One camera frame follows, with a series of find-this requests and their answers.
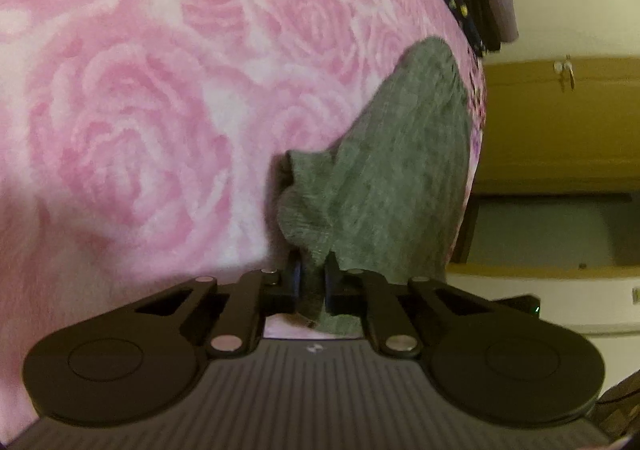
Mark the grey plaid garment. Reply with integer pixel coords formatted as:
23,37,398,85
275,36,474,337

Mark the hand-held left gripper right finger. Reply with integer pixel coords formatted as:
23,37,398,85
324,262,482,359

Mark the pink floral blanket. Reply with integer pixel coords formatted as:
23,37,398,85
0,0,489,431

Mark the wardrobe key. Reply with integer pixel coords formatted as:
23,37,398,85
553,56,576,91

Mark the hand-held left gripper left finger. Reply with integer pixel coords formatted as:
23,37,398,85
132,257,304,359

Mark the white cabinet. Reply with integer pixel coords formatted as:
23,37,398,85
446,195,640,335

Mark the brown wooden wardrobe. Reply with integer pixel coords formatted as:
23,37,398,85
472,56,640,197

